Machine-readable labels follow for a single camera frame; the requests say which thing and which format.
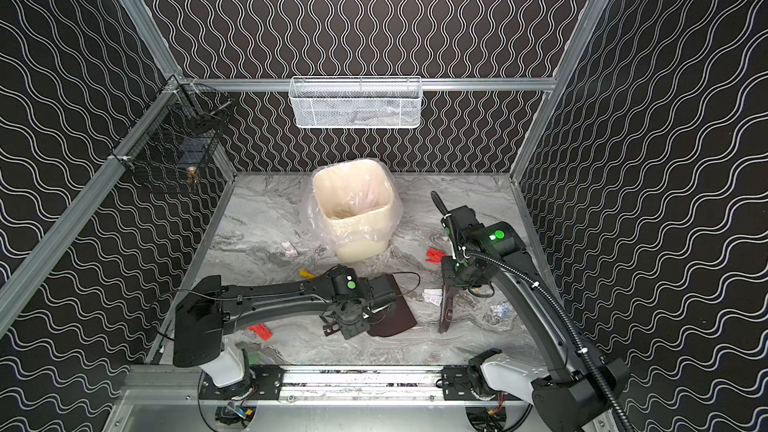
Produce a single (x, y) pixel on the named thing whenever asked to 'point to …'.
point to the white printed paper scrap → (433, 296)
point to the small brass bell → (191, 174)
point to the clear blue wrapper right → (502, 309)
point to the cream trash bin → (356, 199)
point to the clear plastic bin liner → (316, 222)
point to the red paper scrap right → (433, 255)
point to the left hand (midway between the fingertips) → (360, 326)
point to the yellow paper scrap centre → (305, 273)
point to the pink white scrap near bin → (289, 249)
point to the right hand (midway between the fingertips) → (457, 279)
